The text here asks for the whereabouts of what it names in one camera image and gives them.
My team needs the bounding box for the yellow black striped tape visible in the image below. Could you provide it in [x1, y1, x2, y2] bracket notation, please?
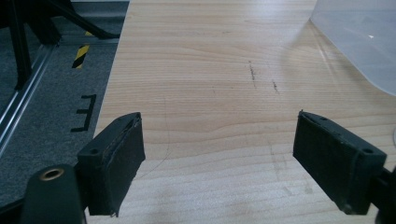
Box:
[71, 44, 91, 70]

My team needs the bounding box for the aluminium floor rail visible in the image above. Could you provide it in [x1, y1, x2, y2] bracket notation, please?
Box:
[0, 35, 120, 158]

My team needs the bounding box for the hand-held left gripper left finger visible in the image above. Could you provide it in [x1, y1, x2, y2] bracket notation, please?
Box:
[77, 111, 147, 217]

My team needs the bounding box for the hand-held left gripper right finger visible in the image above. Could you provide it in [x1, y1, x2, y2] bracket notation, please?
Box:
[292, 109, 388, 216]

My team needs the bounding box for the translucent plastic container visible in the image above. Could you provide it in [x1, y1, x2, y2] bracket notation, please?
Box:
[309, 0, 396, 97]

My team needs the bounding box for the black tape floor mark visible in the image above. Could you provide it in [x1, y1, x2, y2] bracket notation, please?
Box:
[70, 93, 97, 133]

